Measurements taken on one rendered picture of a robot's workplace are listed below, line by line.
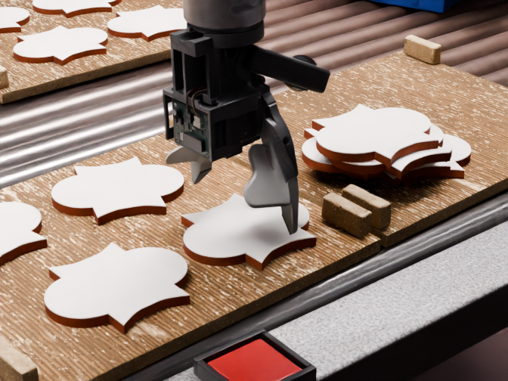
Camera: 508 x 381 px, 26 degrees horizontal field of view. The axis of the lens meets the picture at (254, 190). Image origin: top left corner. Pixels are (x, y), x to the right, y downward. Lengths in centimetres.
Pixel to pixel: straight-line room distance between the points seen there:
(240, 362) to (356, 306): 15
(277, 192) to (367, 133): 21
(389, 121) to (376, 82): 26
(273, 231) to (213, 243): 6
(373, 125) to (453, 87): 28
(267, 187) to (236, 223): 10
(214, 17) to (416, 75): 60
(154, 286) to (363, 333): 20
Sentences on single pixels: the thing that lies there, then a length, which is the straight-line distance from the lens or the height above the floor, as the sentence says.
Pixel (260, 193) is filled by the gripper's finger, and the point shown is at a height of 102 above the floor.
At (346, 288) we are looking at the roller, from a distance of 109.
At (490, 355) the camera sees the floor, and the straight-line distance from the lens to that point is 258.
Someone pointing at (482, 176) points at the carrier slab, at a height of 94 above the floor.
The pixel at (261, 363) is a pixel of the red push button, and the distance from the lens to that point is 96.
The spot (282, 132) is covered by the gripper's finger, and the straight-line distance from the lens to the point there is 103.
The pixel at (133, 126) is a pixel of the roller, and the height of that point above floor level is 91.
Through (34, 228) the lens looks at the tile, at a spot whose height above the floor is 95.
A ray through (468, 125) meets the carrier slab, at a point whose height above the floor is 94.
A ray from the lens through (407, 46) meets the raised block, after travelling 159.
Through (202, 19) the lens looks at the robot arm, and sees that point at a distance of 99.
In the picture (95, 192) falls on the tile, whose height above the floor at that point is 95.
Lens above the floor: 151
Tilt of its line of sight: 28 degrees down
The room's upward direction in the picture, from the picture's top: straight up
